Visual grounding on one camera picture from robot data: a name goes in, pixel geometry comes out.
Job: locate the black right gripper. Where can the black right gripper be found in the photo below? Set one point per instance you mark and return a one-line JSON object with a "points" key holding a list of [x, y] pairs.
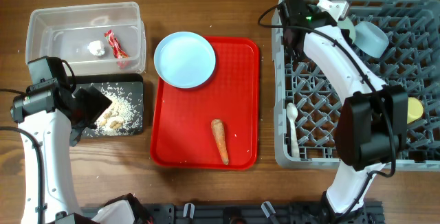
{"points": [[346, 23]]}

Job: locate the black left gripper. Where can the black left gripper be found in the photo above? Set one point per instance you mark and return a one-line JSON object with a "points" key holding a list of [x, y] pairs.
{"points": [[80, 106]]}

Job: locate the white tissue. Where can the white tissue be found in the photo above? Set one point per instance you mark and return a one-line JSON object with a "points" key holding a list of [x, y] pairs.
{"points": [[96, 48]]}

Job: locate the light blue bowl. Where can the light blue bowl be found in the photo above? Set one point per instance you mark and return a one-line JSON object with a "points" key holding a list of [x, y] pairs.
{"points": [[370, 39]]}

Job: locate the red snack wrapper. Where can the red snack wrapper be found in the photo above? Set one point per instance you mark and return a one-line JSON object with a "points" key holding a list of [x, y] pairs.
{"points": [[117, 50]]}

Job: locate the white plastic spoon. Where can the white plastic spoon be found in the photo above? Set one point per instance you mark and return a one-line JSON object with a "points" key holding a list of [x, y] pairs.
{"points": [[292, 114]]}

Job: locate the light blue plate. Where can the light blue plate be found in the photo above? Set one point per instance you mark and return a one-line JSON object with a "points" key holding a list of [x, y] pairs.
{"points": [[184, 60]]}

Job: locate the orange carrot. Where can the orange carrot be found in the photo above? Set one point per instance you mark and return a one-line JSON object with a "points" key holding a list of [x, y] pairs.
{"points": [[218, 132]]}

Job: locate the yellow plastic cup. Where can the yellow plastic cup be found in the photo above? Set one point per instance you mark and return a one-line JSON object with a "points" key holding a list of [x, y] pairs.
{"points": [[415, 109]]}

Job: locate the green bowl with food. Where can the green bowl with food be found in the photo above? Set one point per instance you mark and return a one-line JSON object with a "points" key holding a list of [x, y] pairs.
{"points": [[347, 25]]}

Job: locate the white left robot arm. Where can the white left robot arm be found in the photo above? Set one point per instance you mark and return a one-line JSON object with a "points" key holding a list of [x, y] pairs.
{"points": [[51, 116]]}

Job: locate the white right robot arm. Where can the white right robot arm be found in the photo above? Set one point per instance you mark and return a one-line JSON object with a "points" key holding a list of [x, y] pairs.
{"points": [[371, 129]]}

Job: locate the clear plastic waste bin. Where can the clear plastic waste bin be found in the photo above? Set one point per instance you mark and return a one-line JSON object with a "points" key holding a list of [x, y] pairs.
{"points": [[65, 33]]}

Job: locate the pile of rice and peanuts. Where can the pile of rice and peanuts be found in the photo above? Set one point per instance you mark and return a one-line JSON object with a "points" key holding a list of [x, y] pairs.
{"points": [[124, 117]]}

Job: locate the black rectangular tray bin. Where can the black rectangular tray bin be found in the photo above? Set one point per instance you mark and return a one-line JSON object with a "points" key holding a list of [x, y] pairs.
{"points": [[85, 81]]}

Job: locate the red plastic serving tray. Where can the red plastic serving tray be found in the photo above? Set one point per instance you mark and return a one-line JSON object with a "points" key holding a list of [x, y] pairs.
{"points": [[182, 135]]}

